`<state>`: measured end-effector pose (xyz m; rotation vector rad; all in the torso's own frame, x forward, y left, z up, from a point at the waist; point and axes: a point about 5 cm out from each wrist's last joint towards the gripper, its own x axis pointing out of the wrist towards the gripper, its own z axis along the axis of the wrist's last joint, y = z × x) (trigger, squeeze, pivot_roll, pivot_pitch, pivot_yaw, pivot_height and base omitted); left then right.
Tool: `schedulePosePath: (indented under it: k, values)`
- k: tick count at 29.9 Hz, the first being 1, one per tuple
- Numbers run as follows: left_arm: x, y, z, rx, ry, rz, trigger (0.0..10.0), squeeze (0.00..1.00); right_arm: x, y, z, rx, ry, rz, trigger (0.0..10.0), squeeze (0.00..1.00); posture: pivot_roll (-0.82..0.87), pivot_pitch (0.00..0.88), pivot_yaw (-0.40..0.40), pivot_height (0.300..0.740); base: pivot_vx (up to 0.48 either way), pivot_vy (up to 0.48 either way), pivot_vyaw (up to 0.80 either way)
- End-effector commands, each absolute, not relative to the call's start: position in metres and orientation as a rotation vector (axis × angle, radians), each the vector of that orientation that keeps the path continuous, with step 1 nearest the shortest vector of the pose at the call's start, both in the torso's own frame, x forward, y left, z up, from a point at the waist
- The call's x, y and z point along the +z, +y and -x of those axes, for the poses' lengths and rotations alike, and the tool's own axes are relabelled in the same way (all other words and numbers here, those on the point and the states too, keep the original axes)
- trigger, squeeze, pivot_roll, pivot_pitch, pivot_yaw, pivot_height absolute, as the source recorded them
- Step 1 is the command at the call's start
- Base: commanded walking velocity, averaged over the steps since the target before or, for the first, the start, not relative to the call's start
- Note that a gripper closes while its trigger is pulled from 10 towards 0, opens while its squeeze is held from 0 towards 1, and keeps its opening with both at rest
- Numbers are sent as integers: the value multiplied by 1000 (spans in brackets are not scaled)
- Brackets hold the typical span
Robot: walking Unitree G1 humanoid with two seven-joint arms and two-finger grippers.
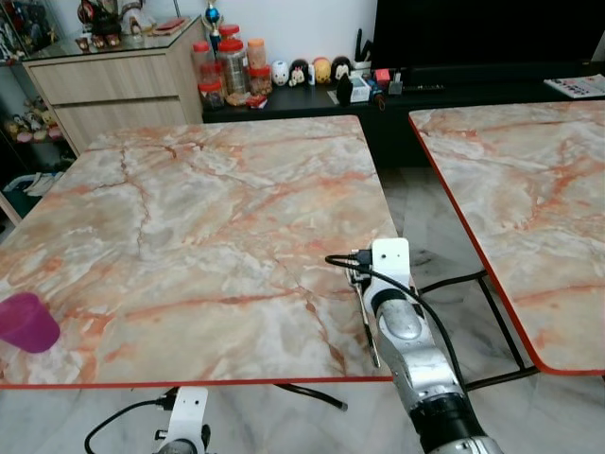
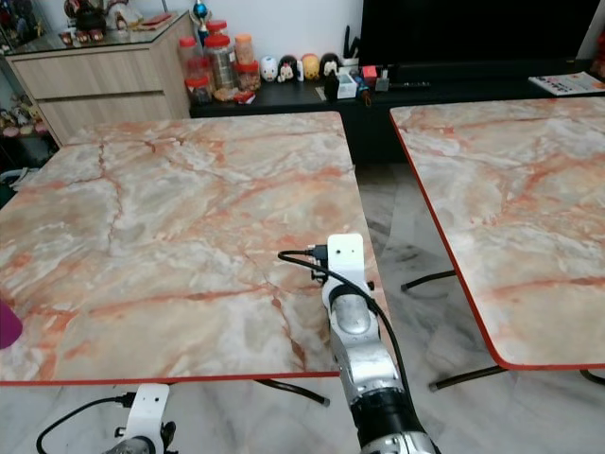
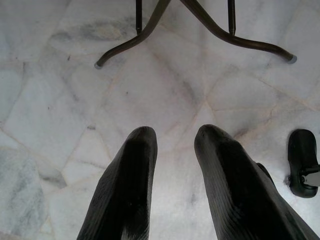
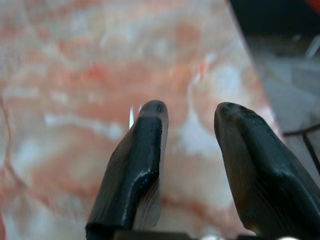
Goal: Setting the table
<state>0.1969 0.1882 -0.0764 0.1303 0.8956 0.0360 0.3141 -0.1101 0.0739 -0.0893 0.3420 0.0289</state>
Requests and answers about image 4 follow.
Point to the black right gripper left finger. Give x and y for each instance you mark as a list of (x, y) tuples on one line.
[(135, 160)]

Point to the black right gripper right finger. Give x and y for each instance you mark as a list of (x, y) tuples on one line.
[(260, 165)]

